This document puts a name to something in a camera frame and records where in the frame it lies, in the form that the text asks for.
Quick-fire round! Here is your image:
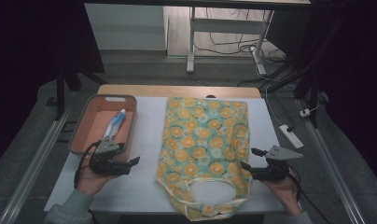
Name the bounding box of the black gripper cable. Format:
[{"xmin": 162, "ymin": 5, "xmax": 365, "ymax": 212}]
[
  {"xmin": 286, "ymin": 172, "xmax": 334, "ymax": 224},
  {"xmin": 73, "ymin": 140, "xmax": 103, "ymax": 189}
]

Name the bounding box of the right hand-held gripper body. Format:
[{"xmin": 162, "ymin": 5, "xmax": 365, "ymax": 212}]
[{"xmin": 251, "ymin": 145, "xmax": 304, "ymax": 182}]

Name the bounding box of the dark curtain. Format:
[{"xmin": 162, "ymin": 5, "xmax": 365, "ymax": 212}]
[
  {"xmin": 267, "ymin": 0, "xmax": 377, "ymax": 189},
  {"xmin": 0, "ymin": 0, "xmax": 105, "ymax": 171}
]

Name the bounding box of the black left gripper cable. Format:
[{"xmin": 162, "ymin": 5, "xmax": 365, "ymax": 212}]
[{"xmin": 73, "ymin": 140, "xmax": 103, "ymax": 189}]

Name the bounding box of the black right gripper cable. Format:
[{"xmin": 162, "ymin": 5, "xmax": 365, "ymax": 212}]
[{"xmin": 286, "ymin": 172, "xmax": 334, "ymax": 224}]

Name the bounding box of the wooden table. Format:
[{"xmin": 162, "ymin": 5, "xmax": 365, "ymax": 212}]
[{"xmin": 97, "ymin": 84, "xmax": 262, "ymax": 100}]

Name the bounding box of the black floor cable bundle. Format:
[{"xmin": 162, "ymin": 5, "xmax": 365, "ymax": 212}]
[{"xmin": 194, "ymin": 7, "xmax": 287, "ymax": 64}]

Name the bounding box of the aluminium rail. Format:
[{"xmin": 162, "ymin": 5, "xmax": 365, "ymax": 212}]
[
  {"xmin": 0, "ymin": 106, "xmax": 72, "ymax": 224},
  {"xmin": 302, "ymin": 119, "xmax": 367, "ymax": 224}
]

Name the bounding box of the white power strip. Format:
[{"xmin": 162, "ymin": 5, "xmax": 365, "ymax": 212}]
[{"xmin": 278, "ymin": 124, "xmax": 305, "ymax": 150}]

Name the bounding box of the person's right hand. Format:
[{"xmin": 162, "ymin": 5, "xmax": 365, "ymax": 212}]
[{"xmin": 260, "ymin": 169, "xmax": 303, "ymax": 217}]

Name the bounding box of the person's left hand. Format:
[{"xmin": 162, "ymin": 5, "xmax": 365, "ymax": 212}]
[{"xmin": 76, "ymin": 155, "xmax": 118, "ymax": 197}]

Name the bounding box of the white floor cable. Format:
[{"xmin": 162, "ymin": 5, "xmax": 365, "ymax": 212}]
[{"xmin": 255, "ymin": 62, "xmax": 290, "ymax": 127}]

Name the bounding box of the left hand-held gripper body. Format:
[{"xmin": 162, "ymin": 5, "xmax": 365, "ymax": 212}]
[{"xmin": 89, "ymin": 135, "xmax": 133, "ymax": 176}]

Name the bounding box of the orange-print green cloth bag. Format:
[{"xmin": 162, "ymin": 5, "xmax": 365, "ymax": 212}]
[{"xmin": 155, "ymin": 96, "xmax": 252, "ymax": 222}]

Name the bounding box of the white cabinet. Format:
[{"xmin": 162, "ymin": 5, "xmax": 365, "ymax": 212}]
[{"xmin": 84, "ymin": 3, "xmax": 169, "ymax": 51}]

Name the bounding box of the white table mat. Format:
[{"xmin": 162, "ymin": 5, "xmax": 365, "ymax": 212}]
[{"xmin": 44, "ymin": 96, "xmax": 302, "ymax": 216}]

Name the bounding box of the white and blue toothpaste tube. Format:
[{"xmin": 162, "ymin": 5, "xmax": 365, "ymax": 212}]
[{"xmin": 103, "ymin": 108, "xmax": 127, "ymax": 142}]

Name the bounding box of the orange basket with grey rim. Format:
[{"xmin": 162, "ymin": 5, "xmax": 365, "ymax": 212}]
[{"xmin": 68, "ymin": 93, "xmax": 138, "ymax": 162}]

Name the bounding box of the white-legged desk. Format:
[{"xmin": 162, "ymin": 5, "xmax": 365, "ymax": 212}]
[{"xmin": 83, "ymin": 0, "xmax": 312, "ymax": 76}]

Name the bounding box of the black metal stand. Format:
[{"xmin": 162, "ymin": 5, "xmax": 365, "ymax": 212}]
[
  {"xmin": 45, "ymin": 62, "xmax": 108, "ymax": 121},
  {"xmin": 267, "ymin": 18, "xmax": 346, "ymax": 129}
]

